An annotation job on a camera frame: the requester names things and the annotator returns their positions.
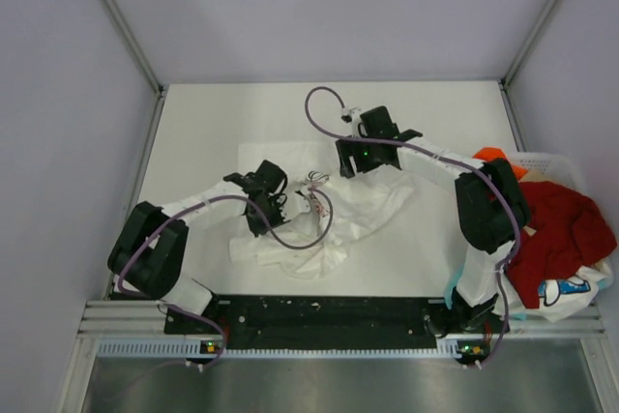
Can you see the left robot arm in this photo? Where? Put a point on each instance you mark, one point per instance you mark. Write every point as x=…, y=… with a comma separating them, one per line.
x=148, y=255

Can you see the orange t shirt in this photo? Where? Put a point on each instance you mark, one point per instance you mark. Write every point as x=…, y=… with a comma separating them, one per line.
x=490, y=154

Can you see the white printed t shirt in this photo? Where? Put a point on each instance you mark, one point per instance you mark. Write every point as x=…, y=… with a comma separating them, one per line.
x=560, y=299

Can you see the right aluminium frame post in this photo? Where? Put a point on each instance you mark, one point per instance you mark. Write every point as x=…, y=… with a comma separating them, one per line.
x=535, y=33

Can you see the teal t shirt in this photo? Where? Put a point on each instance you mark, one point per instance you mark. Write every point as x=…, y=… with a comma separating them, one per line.
x=450, y=289

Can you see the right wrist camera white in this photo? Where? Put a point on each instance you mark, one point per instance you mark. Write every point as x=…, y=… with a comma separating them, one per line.
x=352, y=117

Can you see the aluminium front rail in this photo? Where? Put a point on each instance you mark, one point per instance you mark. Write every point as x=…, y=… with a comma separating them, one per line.
x=121, y=319

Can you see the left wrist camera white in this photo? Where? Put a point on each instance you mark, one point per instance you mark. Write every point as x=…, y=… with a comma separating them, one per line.
x=297, y=200

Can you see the aluminium frame post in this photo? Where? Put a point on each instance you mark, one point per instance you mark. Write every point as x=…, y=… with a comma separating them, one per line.
x=535, y=33
x=132, y=45

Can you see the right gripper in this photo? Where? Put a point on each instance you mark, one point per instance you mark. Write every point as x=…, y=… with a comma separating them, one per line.
x=349, y=148

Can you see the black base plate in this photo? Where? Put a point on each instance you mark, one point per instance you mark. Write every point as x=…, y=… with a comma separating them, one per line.
x=323, y=323

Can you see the white laundry basket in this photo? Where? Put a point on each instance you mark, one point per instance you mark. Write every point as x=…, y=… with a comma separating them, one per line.
x=556, y=169

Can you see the red t shirt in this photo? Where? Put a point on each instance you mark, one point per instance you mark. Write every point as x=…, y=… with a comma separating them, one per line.
x=570, y=232

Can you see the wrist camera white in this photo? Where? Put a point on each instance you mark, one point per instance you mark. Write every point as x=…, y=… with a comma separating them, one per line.
x=297, y=200
x=352, y=117

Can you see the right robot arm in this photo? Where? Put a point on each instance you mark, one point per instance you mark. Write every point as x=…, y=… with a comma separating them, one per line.
x=491, y=208

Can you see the left aluminium frame post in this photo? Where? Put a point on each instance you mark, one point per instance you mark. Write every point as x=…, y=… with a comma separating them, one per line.
x=132, y=45

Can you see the grey slotted cable duct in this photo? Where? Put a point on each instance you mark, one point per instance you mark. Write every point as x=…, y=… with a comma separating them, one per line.
x=197, y=349

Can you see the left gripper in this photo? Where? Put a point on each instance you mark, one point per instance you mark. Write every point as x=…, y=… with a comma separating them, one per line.
x=279, y=204

